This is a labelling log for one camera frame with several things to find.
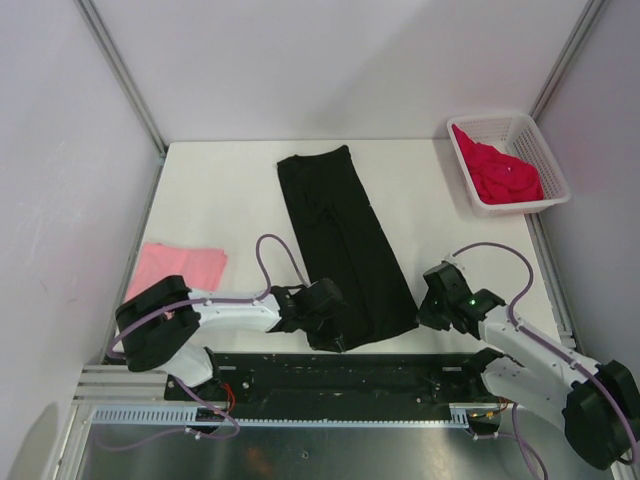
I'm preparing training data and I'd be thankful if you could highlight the red crumpled t shirt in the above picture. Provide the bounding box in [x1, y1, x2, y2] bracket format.
[452, 124, 544, 205]

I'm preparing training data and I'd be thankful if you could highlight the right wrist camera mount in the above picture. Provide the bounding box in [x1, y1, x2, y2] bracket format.
[444, 254, 464, 270]

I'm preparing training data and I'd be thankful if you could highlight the grey slotted cable duct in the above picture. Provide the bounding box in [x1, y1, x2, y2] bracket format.
[92, 402, 501, 430]

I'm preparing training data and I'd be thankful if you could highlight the right aluminium frame post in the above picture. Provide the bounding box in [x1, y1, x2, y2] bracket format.
[529, 0, 611, 121]

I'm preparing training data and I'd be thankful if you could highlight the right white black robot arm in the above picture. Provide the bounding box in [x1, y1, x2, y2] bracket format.
[418, 261, 639, 470]

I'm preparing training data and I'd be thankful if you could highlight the black t shirt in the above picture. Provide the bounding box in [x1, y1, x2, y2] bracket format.
[277, 146, 418, 352]

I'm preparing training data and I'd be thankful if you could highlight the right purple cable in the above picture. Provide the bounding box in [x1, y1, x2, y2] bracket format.
[447, 242, 636, 478]

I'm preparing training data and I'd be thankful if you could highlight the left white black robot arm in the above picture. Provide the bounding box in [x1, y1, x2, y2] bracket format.
[109, 275, 347, 400]

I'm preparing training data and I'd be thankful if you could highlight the pink folded t shirt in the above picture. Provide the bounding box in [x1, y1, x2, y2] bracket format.
[125, 243, 228, 301]

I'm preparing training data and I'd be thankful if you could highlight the left aluminium frame post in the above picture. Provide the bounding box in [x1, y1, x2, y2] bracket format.
[74, 0, 168, 158]

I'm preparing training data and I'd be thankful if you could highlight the white plastic basket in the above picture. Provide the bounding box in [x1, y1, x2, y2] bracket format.
[447, 111, 571, 218]

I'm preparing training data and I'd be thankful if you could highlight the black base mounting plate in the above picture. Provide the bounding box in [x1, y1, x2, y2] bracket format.
[193, 353, 508, 423]

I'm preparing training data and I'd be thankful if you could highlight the aluminium frame post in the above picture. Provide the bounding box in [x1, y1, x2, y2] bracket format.
[529, 0, 611, 121]
[74, 0, 168, 158]

